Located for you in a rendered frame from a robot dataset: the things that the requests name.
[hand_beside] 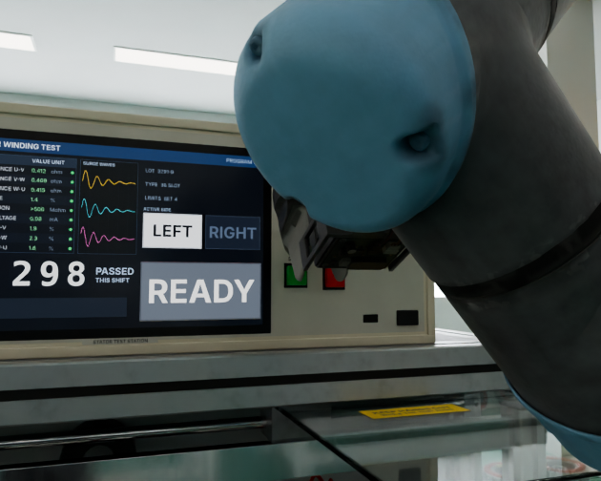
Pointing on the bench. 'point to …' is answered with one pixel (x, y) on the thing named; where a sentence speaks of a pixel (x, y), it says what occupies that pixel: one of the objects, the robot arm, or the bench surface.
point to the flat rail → (187, 464)
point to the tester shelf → (229, 380)
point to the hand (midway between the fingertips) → (300, 242)
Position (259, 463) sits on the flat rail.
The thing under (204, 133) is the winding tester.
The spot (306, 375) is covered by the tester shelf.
